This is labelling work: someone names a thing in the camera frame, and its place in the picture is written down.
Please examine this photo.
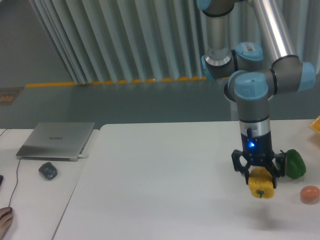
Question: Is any yellow basket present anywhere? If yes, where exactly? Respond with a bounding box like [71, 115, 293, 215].
[308, 116, 320, 134]

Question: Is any silver closed laptop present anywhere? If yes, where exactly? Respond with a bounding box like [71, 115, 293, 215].
[16, 122, 95, 161]

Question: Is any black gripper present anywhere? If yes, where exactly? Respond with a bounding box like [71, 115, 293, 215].
[231, 131, 286, 189]

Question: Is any black mouse cable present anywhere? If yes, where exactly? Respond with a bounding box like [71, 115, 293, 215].
[0, 129, 23, 209]

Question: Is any green bell pepper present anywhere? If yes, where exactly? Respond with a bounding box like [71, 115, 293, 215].
[281, 149, 307, 180]

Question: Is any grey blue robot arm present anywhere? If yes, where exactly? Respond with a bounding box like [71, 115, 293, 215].
[196, 0, 316, 185]

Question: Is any person's hand on mouse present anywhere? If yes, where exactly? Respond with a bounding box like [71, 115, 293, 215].
[0, 207, 14, 239]

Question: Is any white laptop plug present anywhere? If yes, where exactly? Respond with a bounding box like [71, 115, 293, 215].
[78, 155, 89, 159]

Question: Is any yellow bell pepper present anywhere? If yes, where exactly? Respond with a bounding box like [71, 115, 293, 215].
[248, 167, 275, 199]

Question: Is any orange round fruit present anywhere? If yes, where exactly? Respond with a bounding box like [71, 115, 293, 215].
[300, 185, 320, 204]

